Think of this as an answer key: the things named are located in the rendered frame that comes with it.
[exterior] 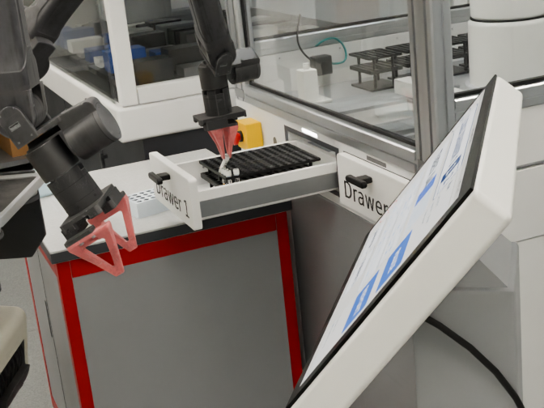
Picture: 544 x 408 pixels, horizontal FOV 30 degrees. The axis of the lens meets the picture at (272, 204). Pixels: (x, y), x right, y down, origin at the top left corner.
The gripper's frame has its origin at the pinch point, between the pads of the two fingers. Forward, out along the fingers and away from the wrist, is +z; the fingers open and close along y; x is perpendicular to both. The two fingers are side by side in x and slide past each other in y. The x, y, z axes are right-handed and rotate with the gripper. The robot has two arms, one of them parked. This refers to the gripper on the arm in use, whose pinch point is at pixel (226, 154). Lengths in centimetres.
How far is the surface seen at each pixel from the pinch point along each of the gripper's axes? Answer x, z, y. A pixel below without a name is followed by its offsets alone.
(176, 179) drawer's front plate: 0.8, 2.6, 11.8
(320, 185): 6.3, 9.8, -17.9
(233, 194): 7.5, 6.8, 1.8
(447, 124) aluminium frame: 48, -9, -28
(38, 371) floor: -119, 91, 46
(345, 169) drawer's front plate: 14.2, 5.1, -21.0
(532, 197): 47, 8, -44
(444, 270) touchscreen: 122, -17, 13
